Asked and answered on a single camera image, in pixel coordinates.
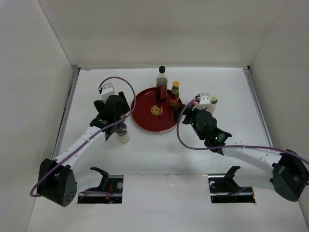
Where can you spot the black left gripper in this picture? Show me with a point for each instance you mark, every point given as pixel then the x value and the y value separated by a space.
pixel 101 106

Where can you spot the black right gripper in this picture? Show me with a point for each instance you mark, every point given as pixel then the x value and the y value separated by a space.
pixel 175 110

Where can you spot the yellow cap red sauce bottle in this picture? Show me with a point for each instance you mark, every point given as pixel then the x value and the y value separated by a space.
pixel 174 94

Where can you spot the tall dark bottle red label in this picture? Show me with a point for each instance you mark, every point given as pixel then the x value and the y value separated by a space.
pixel 161 84

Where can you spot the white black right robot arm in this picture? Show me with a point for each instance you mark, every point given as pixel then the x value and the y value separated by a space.
pixel 286 172

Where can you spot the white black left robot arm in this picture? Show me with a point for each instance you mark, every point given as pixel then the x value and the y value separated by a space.
pixel 56 180

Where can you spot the red round lacquer tray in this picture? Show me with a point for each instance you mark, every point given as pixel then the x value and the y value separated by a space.
pixel 151 114

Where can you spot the pale squeeze bottle yellow cap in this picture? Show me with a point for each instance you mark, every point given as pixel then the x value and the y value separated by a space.
pixel 214 100

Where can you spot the clear grinder with black top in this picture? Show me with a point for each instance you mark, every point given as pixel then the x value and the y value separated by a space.
pixel 122 134

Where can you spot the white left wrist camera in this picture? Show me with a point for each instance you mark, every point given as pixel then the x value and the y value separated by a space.
pixel 106 90

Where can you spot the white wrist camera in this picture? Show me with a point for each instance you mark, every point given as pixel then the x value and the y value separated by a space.
pixel 106 90
pixel 202 101

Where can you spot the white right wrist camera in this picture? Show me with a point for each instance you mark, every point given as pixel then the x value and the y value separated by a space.
pixel 202 101

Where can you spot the left aluminium table rail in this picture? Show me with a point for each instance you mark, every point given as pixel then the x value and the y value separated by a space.
pixel 66 111

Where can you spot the aluminium table rail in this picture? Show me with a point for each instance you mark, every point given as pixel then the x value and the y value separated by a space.
pixel 97 67
pixel 258 108
pixel 66 111

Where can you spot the back aluminium table rail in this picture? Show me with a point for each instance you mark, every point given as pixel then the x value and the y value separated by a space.
pixel 97 67

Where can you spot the right aluminium table rail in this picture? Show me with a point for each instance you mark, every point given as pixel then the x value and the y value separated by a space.
pixel 258 108

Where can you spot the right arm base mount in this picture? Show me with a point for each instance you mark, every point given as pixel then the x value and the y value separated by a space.
pixel 223 188

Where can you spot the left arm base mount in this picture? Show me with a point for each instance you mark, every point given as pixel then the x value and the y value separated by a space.
pixel 108 191

